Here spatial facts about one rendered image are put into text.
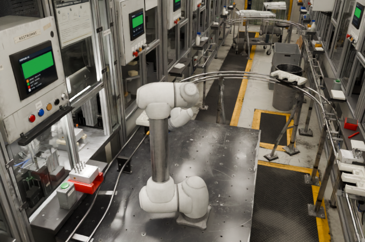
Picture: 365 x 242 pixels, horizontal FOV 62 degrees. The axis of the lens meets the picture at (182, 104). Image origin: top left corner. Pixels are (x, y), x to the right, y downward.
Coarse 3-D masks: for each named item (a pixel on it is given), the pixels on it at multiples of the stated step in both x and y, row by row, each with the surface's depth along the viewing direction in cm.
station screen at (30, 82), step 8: (48, 48) 141; (32, 56) 132; (40, 56) 137; (40, 72) 138; (48, 72) 143; (24, 80) 130; (32, 80) 134; (40, 80) 139; (48, 80) 144; (32, 88) 134
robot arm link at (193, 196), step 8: (192, 176) 175; (184, 184) 171; (192, 184) 169; (200, 184) 170; (184, 192) 170; (192, 192) 168; (200, 192) 169; (184, 200) 169; (192, 200) 169; (200, 200) 169; (208, 200) 176; (184, 208) 171; (192, 208) 171; (200, 208) 172; (192, 216) 175; (200, 216) 176
